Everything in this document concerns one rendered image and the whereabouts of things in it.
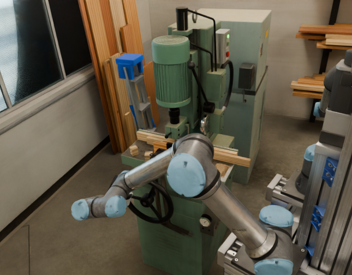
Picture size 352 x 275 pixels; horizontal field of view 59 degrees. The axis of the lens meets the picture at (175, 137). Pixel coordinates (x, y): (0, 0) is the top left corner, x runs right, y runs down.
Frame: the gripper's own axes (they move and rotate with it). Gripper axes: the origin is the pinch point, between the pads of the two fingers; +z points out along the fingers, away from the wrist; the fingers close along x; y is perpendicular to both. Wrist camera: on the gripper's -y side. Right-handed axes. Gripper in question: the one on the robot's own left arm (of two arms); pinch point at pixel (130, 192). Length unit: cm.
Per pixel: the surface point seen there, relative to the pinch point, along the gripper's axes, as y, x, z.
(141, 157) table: -13.5, -10.2, 22.4
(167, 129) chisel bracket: -31.3, 2.8, 22.6
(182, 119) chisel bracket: -37.3, 6.6, 30.0
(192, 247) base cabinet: 36, 19, 49
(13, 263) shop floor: 83, -105, 33
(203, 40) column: -78, 15, 22
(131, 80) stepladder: -61, -63, 81
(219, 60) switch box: -72, 20, 36
